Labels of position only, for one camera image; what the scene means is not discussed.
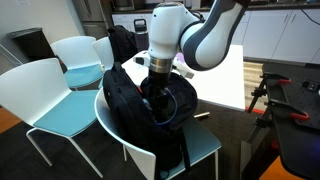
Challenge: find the white chair teal seat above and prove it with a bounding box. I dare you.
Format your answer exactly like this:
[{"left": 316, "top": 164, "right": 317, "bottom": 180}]
[
  {"left": 0, "top": 57, "right": 104, "bottom": 179},
  {"left": 50, "top": 35, "right": 105, "bottom": 91},
  {"left": 91, "top": 36, "right": 115, "bottom": 90},
  {"left": 94, "top": 88, "right": 223, "bottom": 180}
]

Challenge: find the black trash bin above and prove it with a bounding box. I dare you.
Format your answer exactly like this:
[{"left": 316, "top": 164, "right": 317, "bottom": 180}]
[{"left": 6, "top": 27, "right": 57, "bottom": 63}]

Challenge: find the silver table foot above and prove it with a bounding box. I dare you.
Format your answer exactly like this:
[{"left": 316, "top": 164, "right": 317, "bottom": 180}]
[{"left": 193, "top": 111, "right": 211, "bottom": 119}]

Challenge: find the dark purple water bottle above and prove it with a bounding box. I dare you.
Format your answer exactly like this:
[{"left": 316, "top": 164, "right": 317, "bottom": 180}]
[{"left": 133, "top": 18, "right": 150, "bottom": 53}]

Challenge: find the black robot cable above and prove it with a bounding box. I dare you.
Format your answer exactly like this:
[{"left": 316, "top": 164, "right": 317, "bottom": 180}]
[{"left": 295, "top": 0, "right": 320, "bottom": 27}]

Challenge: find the large black backpack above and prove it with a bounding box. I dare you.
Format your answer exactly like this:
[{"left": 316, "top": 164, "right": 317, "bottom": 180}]
[{"left": 102, "top": 61, "right": 199, "bottom": 174}]

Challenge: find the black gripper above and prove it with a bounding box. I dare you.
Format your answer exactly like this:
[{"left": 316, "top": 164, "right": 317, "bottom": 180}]
[{"left": 148, "top": 70, "right": 175, "bottom": 113}]

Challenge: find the white kitchen cabinet row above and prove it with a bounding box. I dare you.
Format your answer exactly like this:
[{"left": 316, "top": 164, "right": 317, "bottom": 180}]
[{"left": 111, "top": 9, "right": 320, "bottom": 65}]

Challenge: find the black power socket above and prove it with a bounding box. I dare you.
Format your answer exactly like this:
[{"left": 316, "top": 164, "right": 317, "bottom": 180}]
[{"left": 301, "top": 79, "right": 320, "bottom": 93}]

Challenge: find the microwave oven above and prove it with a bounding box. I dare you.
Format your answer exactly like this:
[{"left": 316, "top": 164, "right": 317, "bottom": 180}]
[{"left": 110, "top": 0, "right": 135, "bottom": 12}]

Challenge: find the small black backpack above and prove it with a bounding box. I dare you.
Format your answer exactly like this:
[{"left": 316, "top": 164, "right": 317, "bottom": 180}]
[{"left": 107, "top": 24, "right": 139, "bottom": 65}]

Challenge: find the stainless steel refrigerator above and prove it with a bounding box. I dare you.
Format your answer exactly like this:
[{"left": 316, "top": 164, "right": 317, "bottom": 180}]
[{"left": 72, "top": 0, "right": 109, "bottom": 39}]

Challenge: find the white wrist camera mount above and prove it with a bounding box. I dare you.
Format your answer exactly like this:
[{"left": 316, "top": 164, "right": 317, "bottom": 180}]
[{"left": 133, "top": 50, "right": 195, "bottom": 80}]

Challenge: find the black clamp red handle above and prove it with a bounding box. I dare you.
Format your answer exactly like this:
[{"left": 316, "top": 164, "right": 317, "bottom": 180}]
[
  {"left": 248, "top": 99, "right": 310, "bottom": 129},
  {"left": 251, "top": 72, "right": 292, "bottom": 101}
]

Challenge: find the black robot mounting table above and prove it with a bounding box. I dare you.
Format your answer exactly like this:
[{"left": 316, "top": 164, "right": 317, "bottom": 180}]
[{"left": 261, "top": 62, "right": 320, "bottom": 180}]

